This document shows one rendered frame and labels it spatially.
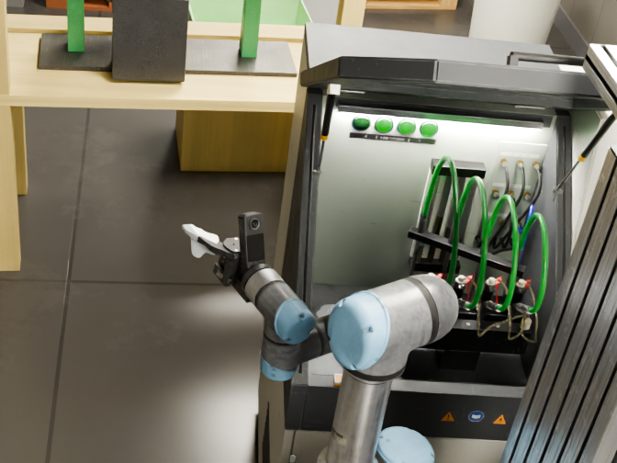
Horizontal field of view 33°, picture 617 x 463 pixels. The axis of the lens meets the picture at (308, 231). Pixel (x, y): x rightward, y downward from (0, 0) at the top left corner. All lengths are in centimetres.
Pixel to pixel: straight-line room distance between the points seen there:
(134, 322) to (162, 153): 122
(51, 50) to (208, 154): 109
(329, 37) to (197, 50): 139
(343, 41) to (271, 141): 209
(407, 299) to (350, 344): 12
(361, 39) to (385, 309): 135
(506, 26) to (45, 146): 274
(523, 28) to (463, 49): 329
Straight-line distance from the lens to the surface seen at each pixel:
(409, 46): 286
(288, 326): 191
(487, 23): 622
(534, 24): 620
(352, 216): 286
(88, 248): 442
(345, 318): 164
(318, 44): 279
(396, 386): 256
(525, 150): 282
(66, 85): 391
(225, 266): 206
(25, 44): 419
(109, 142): 510
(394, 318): 163
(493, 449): 276
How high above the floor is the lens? 272
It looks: 36 degrees down
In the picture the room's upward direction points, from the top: 9 degrees clockwise
